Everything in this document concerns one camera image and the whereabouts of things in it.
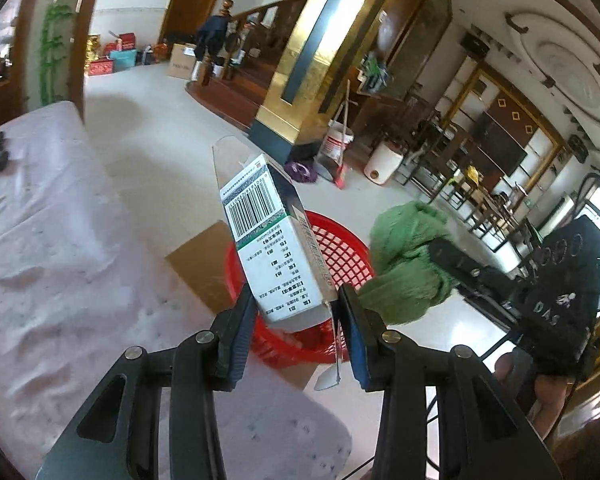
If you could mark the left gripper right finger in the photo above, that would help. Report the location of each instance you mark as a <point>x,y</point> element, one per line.
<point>483,434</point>

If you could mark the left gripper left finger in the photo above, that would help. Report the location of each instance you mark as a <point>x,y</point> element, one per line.
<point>115,432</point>

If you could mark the white green medicine box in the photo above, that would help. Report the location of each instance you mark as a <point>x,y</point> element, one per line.
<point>274,241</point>

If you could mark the green towel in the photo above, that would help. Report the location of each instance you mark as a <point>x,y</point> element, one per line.
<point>406,283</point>

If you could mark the right hand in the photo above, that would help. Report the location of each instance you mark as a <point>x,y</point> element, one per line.
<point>550,393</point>

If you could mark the cardboard stool under basket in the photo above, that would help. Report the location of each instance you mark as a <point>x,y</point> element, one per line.
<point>200,263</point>

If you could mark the red plastic basket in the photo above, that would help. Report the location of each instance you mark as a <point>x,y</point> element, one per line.
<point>345,256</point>

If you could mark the white bucket with label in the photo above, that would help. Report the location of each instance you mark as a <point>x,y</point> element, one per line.
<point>336,140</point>

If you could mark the cardboard box on floor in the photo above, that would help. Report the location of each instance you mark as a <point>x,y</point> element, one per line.
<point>182,61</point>

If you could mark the teal gift bag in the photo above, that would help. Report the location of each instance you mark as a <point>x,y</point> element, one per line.
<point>123,60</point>

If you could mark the red gift boxes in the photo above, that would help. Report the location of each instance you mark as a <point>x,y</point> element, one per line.
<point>97,62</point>

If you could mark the wooden stair railing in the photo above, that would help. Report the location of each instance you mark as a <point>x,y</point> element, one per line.
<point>261,31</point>

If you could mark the wooden door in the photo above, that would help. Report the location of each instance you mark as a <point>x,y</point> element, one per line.
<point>192,0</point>

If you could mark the dark jacket on post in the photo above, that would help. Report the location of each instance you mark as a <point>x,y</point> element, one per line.
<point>210,37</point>

